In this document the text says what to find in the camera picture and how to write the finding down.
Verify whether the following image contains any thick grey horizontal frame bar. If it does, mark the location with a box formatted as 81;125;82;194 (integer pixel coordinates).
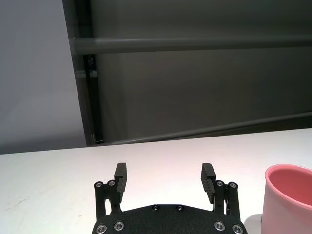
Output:
73;35;312;55

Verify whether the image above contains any dark grey partition panel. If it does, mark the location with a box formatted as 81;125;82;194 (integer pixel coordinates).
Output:
90;0;312;144

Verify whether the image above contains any dark vertical frame post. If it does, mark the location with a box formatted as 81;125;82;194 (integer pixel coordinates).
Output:
62;0;106;146

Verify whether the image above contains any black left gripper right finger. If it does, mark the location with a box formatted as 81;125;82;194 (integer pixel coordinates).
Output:
201;162;241;220

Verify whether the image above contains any pink plastic cup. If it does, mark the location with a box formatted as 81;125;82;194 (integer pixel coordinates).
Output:
261;164;312;234

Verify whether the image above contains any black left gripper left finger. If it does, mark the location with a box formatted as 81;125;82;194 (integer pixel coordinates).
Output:
94;162;128;221

